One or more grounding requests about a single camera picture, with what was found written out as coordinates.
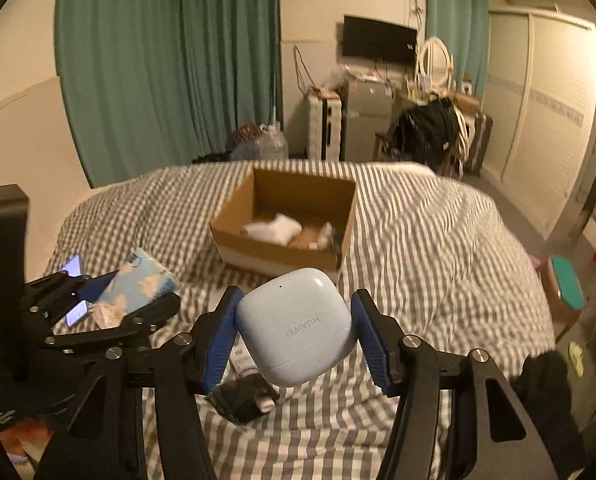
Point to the grey cabinet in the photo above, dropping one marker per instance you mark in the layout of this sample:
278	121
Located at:
368	120

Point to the white suitcase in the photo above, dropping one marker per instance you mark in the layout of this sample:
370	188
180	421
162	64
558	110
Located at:
323	125

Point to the white cloth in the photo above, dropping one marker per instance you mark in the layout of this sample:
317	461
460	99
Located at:
273	227

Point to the wall television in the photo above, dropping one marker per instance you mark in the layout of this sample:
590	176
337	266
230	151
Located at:
378	39

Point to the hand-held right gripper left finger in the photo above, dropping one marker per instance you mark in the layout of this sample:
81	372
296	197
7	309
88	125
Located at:
222	345

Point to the wide green curtain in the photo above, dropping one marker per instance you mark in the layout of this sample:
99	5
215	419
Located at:
153	60

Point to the small pale packet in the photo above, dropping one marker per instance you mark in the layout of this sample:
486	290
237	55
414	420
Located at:
325	237

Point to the small white tube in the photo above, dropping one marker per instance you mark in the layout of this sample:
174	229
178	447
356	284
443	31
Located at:
242	361

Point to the smartphone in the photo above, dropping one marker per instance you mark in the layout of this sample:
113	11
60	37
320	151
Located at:
73	263

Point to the blue cloud-print tissue packet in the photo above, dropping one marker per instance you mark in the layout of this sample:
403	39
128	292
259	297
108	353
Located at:
140	282

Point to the dark cloth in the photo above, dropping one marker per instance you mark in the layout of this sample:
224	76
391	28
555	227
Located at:
548	400

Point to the light blue earbuds case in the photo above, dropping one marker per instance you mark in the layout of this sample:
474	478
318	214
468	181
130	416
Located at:
293	327

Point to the green-topped stool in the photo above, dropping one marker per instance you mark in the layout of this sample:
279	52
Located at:
567	280

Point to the brown suitcase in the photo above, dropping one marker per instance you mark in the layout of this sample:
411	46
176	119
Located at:
479	142

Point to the cardboard box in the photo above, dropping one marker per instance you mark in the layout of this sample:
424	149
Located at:
283	195

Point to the cream sliding-door wardrobe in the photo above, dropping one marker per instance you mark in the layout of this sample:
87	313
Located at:
543	110

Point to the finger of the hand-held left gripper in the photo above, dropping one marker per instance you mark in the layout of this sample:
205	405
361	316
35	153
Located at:
95	285
143	312

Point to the black clothes pile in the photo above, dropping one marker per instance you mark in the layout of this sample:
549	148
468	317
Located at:
423	127

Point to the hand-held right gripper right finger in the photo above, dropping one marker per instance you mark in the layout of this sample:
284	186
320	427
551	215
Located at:
374	347

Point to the narrow green curtain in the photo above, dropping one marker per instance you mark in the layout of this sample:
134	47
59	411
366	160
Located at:
453	10

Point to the grey striped blanket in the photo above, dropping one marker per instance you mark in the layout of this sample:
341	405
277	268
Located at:
428	260

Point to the clear water jug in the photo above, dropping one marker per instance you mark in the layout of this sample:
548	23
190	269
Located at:
274	144

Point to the black crumpled packet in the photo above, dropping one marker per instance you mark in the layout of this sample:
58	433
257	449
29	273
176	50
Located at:
243	400

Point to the round white mirror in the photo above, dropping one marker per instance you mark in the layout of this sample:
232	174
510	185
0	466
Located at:
434	47

